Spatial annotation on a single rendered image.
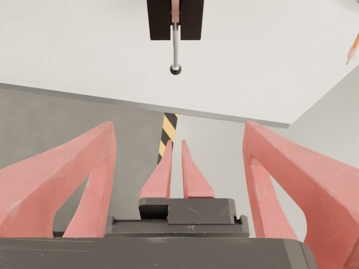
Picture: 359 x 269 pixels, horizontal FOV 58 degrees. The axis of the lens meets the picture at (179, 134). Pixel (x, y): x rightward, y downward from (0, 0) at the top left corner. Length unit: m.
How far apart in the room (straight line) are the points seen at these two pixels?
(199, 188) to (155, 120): 1.16
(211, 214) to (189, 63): 0.25
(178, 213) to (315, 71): 0.32
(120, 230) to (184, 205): 0.05
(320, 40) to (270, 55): 0.06
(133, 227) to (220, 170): 1.30
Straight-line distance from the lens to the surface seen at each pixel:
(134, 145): 1.41
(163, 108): 0.52
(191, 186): 0.25
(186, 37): 0.28
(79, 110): 1.39
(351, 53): 0.30
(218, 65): 0.44
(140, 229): 0.23
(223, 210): 0.24
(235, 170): 1.55
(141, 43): 0.41
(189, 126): 1.44
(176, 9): 0.26
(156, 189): 0.25
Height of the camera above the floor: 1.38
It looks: 74 degrees down
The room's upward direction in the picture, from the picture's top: 130 degrees clockwise
